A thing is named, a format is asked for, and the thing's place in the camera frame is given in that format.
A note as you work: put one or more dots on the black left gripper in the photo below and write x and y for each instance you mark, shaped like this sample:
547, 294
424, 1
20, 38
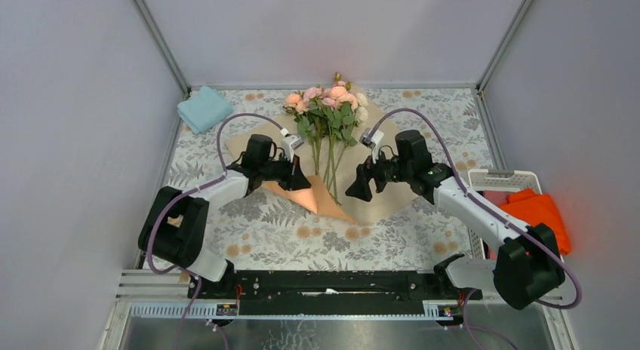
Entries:
295, 179

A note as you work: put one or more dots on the white plastic basket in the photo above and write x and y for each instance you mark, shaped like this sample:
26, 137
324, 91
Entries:
496, 185

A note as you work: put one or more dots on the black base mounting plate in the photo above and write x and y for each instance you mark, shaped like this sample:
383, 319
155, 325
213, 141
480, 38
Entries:
331, 293

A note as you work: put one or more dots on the orange folded cloth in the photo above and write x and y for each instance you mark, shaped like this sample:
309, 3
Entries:
534, 209

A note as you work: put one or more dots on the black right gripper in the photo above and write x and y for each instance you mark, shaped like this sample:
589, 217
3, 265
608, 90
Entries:
366, 172

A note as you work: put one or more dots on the light blue folded towel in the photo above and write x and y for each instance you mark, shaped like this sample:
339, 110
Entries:
204, 109

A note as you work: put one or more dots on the floral patterned tablecloth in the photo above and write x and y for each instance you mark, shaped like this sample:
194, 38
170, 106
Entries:
266, 231

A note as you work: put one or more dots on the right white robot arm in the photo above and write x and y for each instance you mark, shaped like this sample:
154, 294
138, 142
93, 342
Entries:
527, 264

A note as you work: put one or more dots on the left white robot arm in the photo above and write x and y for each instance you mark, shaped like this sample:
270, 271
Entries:
174, 229

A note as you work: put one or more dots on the peach wrapping paper sheet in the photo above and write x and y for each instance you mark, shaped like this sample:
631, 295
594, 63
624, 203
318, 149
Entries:
326, 197

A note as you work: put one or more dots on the pile of fake flowers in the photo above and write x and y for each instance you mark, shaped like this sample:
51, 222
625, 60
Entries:
327, 118

